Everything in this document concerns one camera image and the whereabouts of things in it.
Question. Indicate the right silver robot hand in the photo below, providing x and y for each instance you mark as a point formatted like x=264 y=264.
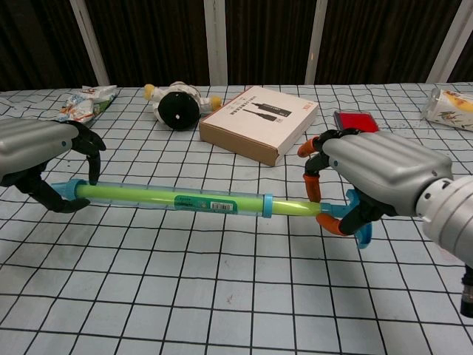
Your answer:
x=388 y=166

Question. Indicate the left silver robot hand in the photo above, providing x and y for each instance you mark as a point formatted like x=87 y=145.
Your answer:
x=26 y=140

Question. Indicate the blue green water pump toy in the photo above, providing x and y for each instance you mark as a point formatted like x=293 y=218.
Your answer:
x=148 y=195

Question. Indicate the red ink pad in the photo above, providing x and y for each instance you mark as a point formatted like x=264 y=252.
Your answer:
x=356 y=120

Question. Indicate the crumpled snack bag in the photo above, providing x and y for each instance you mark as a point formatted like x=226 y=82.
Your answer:
x=88 y=103

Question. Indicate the snack bag right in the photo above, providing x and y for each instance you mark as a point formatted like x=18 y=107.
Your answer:
x=451 y=109

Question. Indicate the white cardboard product box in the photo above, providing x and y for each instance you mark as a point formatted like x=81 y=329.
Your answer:
x=258 y=122

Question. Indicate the astronaut plush toy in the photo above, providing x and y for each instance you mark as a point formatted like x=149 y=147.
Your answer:
x=177 y=109

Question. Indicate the black-checked light tablecloth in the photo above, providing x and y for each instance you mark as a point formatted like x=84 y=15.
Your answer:
x=236 y=288

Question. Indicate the white frame post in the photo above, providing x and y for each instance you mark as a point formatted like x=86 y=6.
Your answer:
x=316 y=37
x=90 y=44
x=447 y=40
x=215 y=44

